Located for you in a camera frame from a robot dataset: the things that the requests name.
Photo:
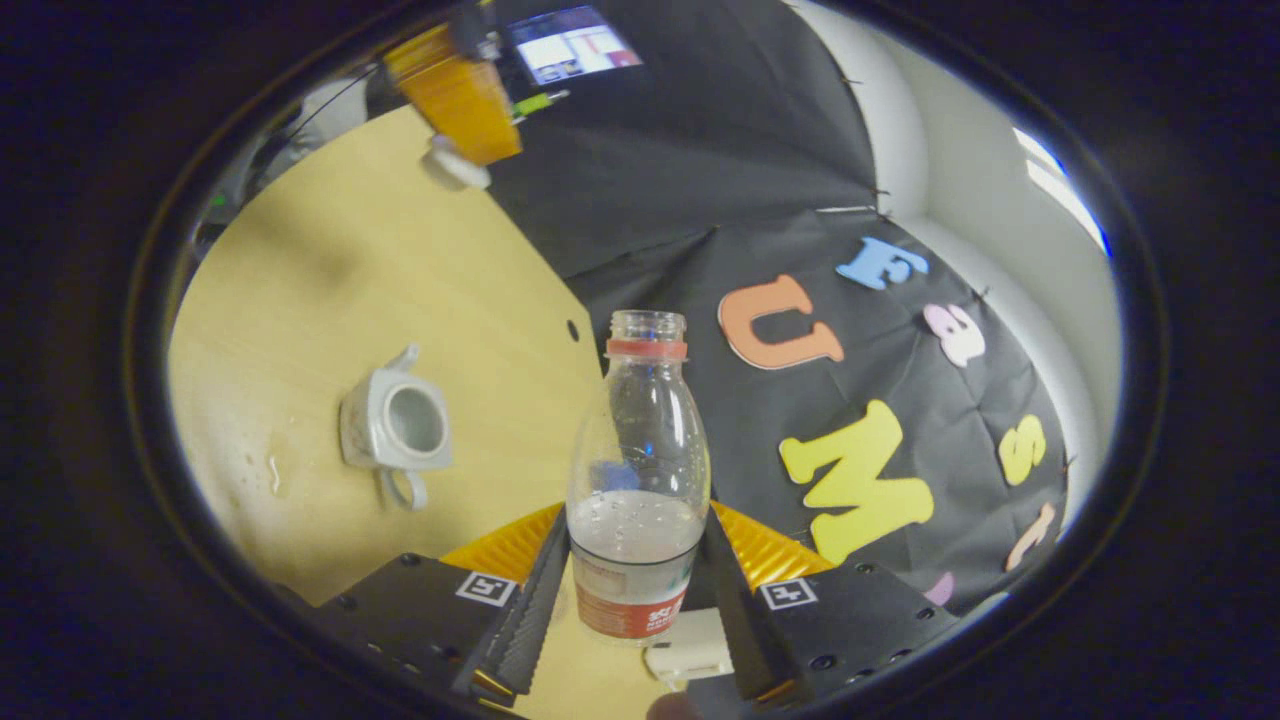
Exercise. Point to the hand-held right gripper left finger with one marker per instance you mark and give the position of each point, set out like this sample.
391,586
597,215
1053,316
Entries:
535,610

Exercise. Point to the computer monitor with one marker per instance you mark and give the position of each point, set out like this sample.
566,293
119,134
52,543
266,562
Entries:
575,45

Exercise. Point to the black backdrop cloth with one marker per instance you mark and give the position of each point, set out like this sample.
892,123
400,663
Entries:
700,150

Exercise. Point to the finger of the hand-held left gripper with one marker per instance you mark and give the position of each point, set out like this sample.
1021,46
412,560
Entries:
460,100

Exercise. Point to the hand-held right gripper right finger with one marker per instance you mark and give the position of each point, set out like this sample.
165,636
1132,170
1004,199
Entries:
750,625

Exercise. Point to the ceiling light panel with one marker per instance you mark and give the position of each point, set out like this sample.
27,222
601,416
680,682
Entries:
1065,190

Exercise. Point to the clear plastic water bottle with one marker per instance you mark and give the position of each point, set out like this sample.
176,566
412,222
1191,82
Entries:
638,560

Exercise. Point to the white toaster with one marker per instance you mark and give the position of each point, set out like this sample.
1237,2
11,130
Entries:
690,650

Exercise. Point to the white ceramic teacup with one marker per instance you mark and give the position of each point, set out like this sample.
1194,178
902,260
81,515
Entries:
360,430

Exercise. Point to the green bottle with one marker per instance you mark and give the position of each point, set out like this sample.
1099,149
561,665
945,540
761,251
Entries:
540,102

